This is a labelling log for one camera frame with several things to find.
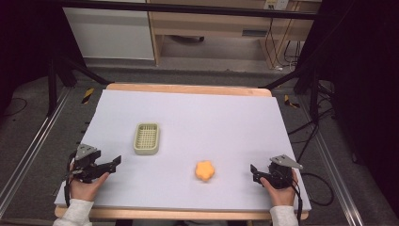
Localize cables under desk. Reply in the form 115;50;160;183
263;8;303;70

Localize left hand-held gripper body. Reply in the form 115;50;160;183
72;143;103;185

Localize wooden table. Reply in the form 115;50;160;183
54;82;311;221

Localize hand-held gripper black cable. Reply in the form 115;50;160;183
291;171;335;224
63;151;78;209

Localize black curtain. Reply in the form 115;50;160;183
295;0;399;218
0;0;87;106

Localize metal floor rail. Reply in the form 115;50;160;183
296;93;365;226
0;86;72;218

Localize white cabinet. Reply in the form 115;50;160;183
62;0;155;61

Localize black metal frame bar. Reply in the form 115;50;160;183
58;0;318;21

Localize left hand-held gripper black cable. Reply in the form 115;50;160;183
63;151;78;209

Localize orange flower-shaped sponge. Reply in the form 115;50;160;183
194;160;216;183

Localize thin black floor cable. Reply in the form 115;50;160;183
0;96;28;119

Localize person's right hand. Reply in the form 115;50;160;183
259;169;299;207

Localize beige plastic basket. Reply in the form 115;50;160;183
133;121;161;156

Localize white power strip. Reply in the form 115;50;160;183
263;0;290;10

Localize wooden desk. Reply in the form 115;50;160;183
146;0;323;70

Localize right hand-held gripper black cable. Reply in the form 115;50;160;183
291;171;335;224

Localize white foam mat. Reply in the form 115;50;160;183
54;89;312;212

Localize black metal stand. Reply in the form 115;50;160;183
258;60;334;121
46;53;112;118

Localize black floor cables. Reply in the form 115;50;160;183
287;79;336;164

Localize person's left hand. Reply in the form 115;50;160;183
69;160;111;202

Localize yellow black striped tape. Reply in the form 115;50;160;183
283;94;301;109
81;87;96;105

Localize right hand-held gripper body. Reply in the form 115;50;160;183
266;154;304;190

